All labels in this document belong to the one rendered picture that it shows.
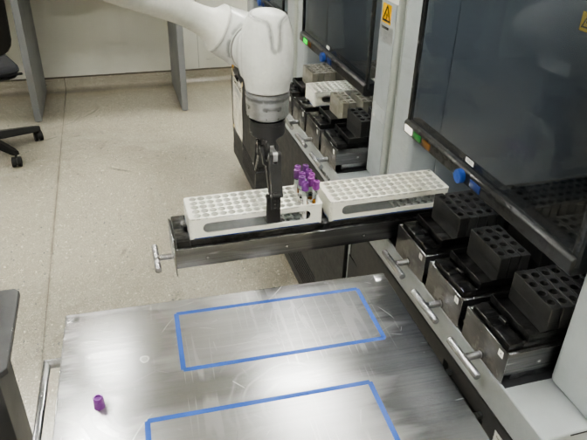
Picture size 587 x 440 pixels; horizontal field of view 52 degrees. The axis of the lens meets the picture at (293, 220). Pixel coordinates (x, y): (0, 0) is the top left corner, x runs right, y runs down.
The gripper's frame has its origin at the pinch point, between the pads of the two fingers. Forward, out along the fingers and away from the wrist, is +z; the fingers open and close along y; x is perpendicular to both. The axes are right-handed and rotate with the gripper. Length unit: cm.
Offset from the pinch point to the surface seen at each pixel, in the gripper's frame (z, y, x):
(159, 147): 85, -230, -9
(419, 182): -0.7, 1.0, 37.2
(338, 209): 1.5, 4.9, 15.3
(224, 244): 5.3, 6.7, -11.0
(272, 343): 3.8, 40.8, -9.4
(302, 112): 6, -66, 29
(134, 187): 86, -180, -27
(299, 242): 7.5, 6.7, 5.7
